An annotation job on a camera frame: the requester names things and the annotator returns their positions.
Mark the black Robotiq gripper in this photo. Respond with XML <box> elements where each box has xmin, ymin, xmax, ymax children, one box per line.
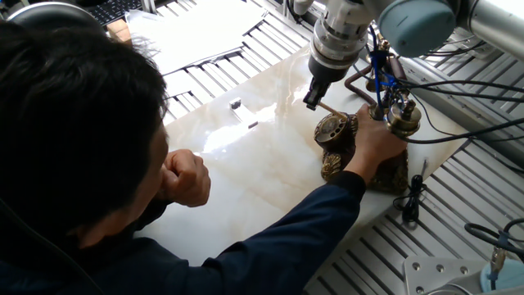
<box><xmin>303</xmin><ymin>55</ymin><xmax>353</xmax><ymax>111</ymax></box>

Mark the thin wooden stick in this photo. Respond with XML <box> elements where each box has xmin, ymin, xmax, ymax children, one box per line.
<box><xmin>318</xmin><ymin>102</ymin><xmax>348</xmax><ymax>121</ymax></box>

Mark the antique brass rotary telephone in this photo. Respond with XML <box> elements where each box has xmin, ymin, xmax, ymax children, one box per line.
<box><xmin>314</xmin><ymin>111</ymin><xmax>410</xmax><ymax>194</ymax></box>

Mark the right forearm navy sleeve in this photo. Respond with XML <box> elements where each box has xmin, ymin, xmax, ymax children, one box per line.
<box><xmin>192</xmin><ymin>170</ymin><xmax>368</xmax><ymax>295</ymax></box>

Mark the left forearm navy sleeve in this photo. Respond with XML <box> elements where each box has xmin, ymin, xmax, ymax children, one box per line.
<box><xmin>134</xmin><ymin>196</ymin><xmax>173</xmax><ymax>230</ymax></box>

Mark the brass red phone handset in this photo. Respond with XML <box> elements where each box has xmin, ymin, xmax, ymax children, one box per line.
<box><xmin>365</xmin><ymin>32</ymin><xmax>422</xmax><ymax>138</ymax></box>

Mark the person's right hand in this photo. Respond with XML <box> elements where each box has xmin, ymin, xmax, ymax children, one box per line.
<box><xmin>343</xmin><ymin>102</ymin><xmax>409</xmax><ymax>185</ymax></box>

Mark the person's left hand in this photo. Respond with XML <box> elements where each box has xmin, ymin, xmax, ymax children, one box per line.
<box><xmin>157</xmin><ymin>148</ymin><xmax>212</xmax><ymax>208</ymax></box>

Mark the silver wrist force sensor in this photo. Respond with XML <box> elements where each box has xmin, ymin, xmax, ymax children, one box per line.
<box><xmin>309</xmin><ymin>18</ymin><xmax>369</xmax><ymax>69</ymax></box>

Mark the grey stick holder block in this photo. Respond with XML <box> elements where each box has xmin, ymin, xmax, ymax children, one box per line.
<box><xmin>228</xmin><ymin>97</ymin><xmax>260</xmax><ymax>130</ymax></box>

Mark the white marble slab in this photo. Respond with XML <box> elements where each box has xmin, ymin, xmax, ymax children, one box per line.
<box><xmin>134</xmin><ymin>40</ymin><xmax>470</xmax><ymax>267</ymax></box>

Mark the printed white paper stack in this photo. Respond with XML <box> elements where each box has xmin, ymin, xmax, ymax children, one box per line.
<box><xmin>124</xmin><ymin>0</ymin><xmax>269</xmax><ymax>77</ymax></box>

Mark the black computer keyboard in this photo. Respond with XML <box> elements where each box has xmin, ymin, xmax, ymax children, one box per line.
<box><xmin>88</xmin><ymin>0</ymin><xmax>144</xmax><ymax>26</ymax></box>

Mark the person's head black hair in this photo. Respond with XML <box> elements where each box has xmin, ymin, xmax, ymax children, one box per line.
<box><xmin>0</xmin><ymin>20</ymin><xmax>169</xmax><ymax>251</ymax></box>

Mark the navy jacket torso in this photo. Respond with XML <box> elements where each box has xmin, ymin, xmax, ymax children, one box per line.
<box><xmin>0</xmin><ymin>196</ymin><xmax>255</xmax><ymax>295</ymax></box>

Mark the brown coiled phone cord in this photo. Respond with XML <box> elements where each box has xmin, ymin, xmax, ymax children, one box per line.
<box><xmin>344</xmin><ymin>65</ymin><xmax>377</xmax><ymax>107</ymax></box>

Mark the blue cable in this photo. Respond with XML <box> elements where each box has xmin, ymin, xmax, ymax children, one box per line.
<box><xmin>366</xmin><ymin>24</ymin><xmax>410</xmax><ymax>111</ymax></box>

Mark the white perforated wrist mount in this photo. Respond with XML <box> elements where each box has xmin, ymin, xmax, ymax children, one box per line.
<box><xmin>292</xmin><ymin>0</ymin><xmax>388</xmax><ymax>32</ymax></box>

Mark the small black cable coil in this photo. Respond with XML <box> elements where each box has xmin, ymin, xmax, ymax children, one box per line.
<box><xmin>391</xmin><ymin>157</ymin><xmax>430</xmax><ymax>225</ymax></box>

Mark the black cable with metal plug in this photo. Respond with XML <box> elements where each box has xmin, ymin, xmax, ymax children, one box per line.
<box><xmin>464</xmin><ymin>216</ymin><xmax>524</xmax><ymax>284</ymax></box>

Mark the black round ring object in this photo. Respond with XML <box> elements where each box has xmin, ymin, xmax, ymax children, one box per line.
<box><xmin>6</xmin><ymin>2</ymin><xmax>103</xmax><ymax>32</ymax></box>

